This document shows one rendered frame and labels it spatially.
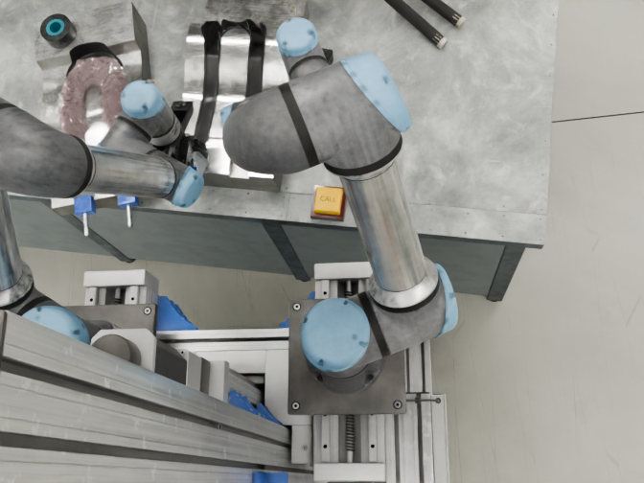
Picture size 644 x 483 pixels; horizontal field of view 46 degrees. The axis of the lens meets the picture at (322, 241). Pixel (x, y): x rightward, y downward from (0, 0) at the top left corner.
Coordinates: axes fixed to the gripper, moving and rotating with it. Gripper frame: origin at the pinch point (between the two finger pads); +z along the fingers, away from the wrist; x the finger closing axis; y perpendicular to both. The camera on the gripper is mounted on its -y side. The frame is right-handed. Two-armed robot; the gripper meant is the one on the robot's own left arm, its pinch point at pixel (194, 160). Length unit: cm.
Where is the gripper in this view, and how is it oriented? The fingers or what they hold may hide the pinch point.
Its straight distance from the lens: 178.7
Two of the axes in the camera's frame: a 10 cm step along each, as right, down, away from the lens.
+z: 1.2, 3.0, 9.4
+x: 9.8, 1.0, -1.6
